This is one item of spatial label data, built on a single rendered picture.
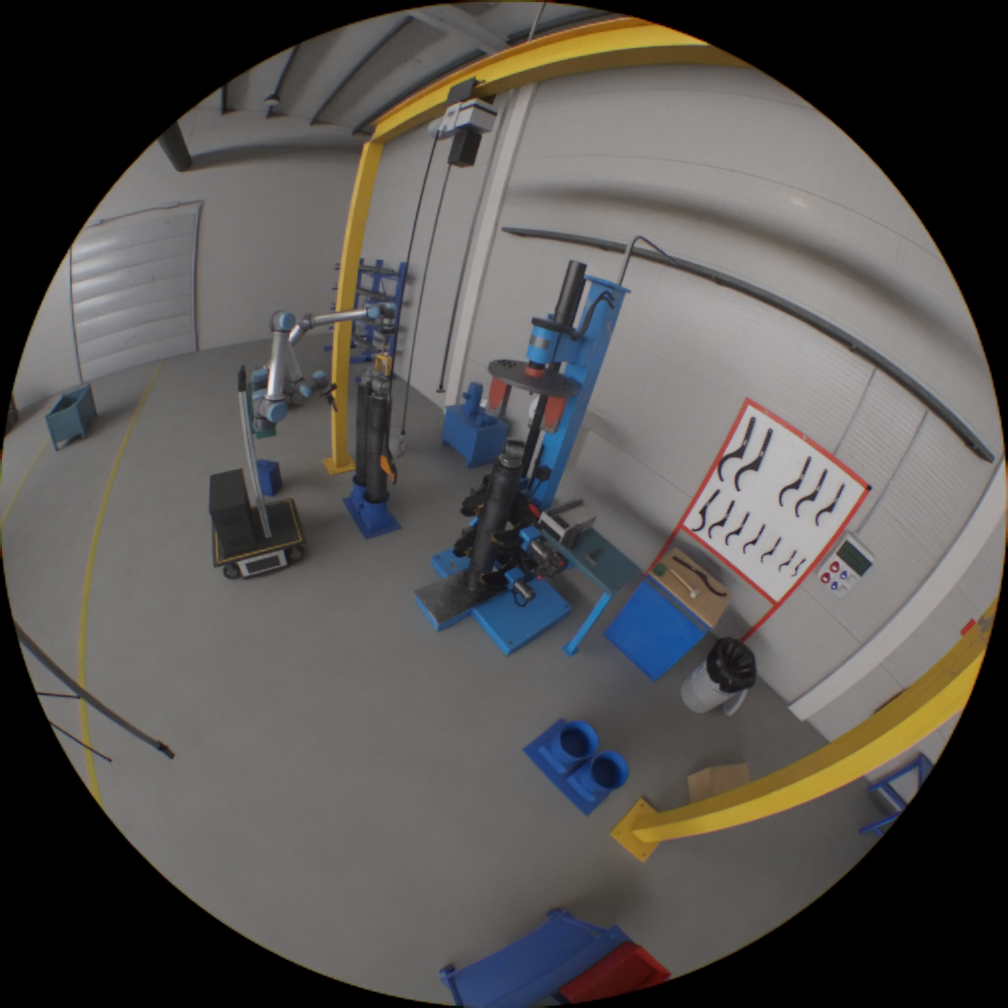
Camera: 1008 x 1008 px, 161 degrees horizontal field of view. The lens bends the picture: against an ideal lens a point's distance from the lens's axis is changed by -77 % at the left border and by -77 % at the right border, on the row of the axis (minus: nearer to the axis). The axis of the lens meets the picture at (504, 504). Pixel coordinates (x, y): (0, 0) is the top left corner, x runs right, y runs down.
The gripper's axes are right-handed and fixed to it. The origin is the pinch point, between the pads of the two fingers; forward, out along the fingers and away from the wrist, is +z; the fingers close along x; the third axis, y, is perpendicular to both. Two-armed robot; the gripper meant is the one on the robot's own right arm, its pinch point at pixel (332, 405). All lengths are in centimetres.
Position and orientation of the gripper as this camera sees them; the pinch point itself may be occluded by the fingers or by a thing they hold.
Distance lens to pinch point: 296.4
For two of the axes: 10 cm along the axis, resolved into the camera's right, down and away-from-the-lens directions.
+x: 6.7, 6.3, -3.9
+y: -7.4, 5.7, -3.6
